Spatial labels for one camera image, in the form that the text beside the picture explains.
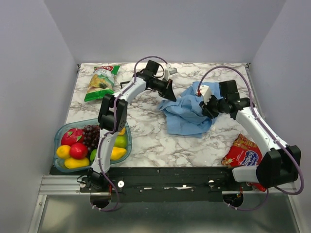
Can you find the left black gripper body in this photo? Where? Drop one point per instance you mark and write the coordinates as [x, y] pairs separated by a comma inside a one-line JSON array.
[[163, 89]]

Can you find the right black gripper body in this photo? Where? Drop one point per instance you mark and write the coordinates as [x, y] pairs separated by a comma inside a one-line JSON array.
[[210, 108]]

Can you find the blue short-sleeved shirt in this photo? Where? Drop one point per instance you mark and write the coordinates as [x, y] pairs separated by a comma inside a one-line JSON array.
[[184, 116]]

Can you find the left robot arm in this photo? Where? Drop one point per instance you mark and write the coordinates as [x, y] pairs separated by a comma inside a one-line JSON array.
[[113, 115]]

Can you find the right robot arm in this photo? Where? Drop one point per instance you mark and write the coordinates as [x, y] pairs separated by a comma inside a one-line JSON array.
[[279, 160]]

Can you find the red cookie bag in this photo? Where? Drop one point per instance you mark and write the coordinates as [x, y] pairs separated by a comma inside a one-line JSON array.
[[243, 152]]

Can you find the small orange fruit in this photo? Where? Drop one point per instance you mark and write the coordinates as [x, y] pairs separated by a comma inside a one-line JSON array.
[[122, 132]]

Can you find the green chips bag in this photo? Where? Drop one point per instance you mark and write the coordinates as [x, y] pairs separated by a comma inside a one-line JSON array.
[[102, 82]]

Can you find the green apple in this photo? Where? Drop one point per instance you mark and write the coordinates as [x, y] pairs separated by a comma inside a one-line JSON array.
[[121, 142]]

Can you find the yellow pear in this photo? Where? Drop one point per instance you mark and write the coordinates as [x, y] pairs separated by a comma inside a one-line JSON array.
[[117, 153]]

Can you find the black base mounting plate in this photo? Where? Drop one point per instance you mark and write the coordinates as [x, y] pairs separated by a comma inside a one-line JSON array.
[[158, 184]]

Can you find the dark purple grape bunch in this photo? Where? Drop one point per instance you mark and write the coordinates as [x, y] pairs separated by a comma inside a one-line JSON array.
[[91, 135]]

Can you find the red dragon fruit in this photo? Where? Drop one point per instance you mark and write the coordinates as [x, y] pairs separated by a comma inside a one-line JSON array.
[[72, 136]]

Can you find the red apple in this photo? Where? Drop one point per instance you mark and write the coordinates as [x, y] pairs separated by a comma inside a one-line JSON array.
[[78, 151]]

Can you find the yellow lemon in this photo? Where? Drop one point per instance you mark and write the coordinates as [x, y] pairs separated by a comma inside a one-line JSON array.
[[63, 152]]

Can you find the yellow mango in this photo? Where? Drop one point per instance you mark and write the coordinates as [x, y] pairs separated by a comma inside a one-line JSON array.
[[72, 163]]

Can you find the teal plastic fruit bowl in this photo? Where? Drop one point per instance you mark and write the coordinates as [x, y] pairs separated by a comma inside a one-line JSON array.
[[59, 163]]

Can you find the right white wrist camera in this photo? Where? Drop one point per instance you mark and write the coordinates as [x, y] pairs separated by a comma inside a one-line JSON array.
[[205, 92]]

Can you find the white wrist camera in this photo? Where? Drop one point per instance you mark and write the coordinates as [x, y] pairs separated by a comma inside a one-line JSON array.
[[168, 72], [205, 92]]

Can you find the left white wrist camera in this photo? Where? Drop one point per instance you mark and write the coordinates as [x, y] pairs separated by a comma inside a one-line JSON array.
[[168, 72]]

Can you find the aluminium rail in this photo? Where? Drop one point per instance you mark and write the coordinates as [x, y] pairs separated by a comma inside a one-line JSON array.
[[67, 185]]

